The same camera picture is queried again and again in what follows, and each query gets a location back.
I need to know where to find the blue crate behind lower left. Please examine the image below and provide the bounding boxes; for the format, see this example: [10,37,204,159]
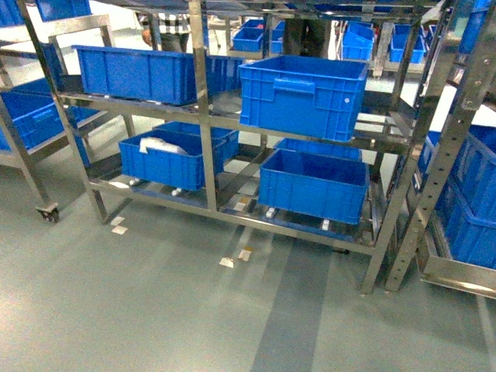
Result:
[153,122,239,164]

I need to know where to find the blue crates on right rack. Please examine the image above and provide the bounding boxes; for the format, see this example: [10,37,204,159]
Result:
[436,125,495,269]

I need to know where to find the steel rack right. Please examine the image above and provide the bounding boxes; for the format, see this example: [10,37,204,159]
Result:
[384,5,495,296]

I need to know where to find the stainless steel shelf rack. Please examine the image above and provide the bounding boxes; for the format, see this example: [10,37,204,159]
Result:
[18,1,458,295]

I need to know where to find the blue crate on left cart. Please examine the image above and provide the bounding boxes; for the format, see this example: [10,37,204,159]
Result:
[0,77,100,153]

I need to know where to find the steel cart left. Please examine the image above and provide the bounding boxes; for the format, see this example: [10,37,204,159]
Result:
[1,14,119,223]

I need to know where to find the blue crate behind lower right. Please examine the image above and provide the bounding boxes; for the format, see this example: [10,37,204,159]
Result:
[274,138,362,161]

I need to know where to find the blue crate on middle shelf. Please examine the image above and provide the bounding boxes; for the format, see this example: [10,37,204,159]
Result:
[239,55,369,143]

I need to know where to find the long blue crate upper left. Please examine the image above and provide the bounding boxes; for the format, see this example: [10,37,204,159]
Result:
[71,44,245,107]

